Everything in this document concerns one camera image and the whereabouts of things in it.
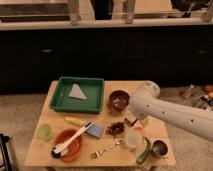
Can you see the dark cabinet counter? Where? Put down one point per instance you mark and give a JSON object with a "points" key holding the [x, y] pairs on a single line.
{"points": [[168, 52]]}

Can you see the pile of dried red bits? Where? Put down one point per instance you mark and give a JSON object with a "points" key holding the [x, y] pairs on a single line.
{"points": [[115, 129]]}

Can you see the green cucumber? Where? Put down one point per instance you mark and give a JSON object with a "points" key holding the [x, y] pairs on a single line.
{"points": [[142, 157]]}

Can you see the blue grey sponge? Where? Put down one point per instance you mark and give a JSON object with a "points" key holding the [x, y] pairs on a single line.
{"points": [[95, 131]]}

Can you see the white handled brush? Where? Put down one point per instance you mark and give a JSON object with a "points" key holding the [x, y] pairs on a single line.
{"points": [[61, 149]]}

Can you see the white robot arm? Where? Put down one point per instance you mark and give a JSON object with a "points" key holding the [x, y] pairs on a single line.
{"points": [[144, 101]]}

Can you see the white cup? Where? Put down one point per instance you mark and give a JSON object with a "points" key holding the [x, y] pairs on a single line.
{"points": [[132, 139]]}

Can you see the metal cup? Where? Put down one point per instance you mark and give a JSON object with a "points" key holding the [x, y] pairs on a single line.
{"points": [[159, 149]]}

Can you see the black stand on floor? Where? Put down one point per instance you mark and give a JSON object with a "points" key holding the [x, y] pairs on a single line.
{"points": [[7, 162]]}

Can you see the green plastic tray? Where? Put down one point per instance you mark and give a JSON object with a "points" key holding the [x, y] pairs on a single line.
{"points": [[93, 88]]}

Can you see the wooden block eraser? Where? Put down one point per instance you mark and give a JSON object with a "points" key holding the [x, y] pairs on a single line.
{"points": [[129, 123]]}

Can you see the small orange red object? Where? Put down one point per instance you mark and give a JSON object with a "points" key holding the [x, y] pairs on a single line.
{"points": [[141, 130]]}

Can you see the silver fork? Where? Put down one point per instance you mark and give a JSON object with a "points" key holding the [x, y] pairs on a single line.
{"points": [[99, 153]]}

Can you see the dark red bowl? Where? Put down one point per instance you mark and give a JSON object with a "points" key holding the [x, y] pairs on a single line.
{"points": [[118, 100]]}

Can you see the small green cup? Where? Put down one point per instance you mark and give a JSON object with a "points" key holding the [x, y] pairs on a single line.
{"points": [[44, 132]]}

